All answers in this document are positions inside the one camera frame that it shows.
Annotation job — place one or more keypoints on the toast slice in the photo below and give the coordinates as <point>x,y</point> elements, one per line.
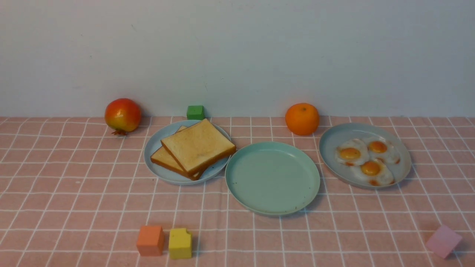
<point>198,146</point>
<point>164,159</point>

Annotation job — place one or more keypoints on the fried egg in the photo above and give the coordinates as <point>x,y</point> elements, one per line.
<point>382,149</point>
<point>353,152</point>
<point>373,172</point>

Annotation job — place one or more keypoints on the green foam cube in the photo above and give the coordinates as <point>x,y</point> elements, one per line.
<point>195,112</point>

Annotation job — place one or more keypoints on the teal green plate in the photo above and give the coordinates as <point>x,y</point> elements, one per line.
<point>272,178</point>

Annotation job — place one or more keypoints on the orange fruit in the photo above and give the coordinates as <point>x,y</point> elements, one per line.
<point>302,119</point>

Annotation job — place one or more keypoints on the light blue plate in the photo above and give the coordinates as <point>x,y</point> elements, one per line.
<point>154,143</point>

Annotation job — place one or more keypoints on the red yellow pomegranate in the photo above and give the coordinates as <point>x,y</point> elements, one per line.
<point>123,115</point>

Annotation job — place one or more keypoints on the yellow foam block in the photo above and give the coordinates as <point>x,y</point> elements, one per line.
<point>179,244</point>

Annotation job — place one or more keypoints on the grey blue plate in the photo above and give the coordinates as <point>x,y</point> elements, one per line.
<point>338,134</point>

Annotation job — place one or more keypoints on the orange foam cube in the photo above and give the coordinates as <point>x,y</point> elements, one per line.
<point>150,241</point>

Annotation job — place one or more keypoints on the pink checkered tablecloth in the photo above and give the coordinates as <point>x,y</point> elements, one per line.
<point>74,195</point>

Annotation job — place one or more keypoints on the pink foam cube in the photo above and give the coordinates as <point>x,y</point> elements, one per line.
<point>443,241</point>

